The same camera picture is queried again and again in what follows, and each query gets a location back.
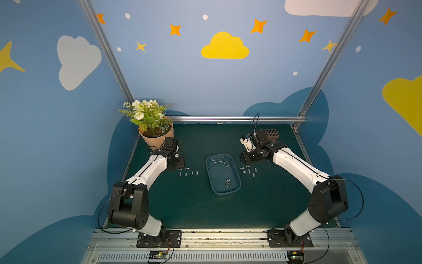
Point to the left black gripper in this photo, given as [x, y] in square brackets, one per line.
[178, 161]

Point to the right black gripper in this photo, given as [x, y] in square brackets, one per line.
[248, 157]

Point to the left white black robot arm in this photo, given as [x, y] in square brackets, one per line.
[129, 204]

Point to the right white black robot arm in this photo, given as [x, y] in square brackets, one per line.
[328, 194]

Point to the translucent blue storage box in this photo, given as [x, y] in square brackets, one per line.
[223, 175]

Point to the terracotta flower pot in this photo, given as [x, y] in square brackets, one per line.
[154, 143]

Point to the artificial white flower plant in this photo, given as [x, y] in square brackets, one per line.
[147, 114]

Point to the left small circuit board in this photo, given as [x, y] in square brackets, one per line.
[157, 256]

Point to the small circuit board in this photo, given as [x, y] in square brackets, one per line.
[295, 257]
[157, 256]

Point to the right small circuit board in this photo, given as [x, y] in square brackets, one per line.
[295, 257]

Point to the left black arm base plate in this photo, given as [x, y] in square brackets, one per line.
[165, 238]

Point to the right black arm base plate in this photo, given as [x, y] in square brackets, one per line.
[286, 238]

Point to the aluminium front rail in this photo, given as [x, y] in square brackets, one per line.
[225, 246]

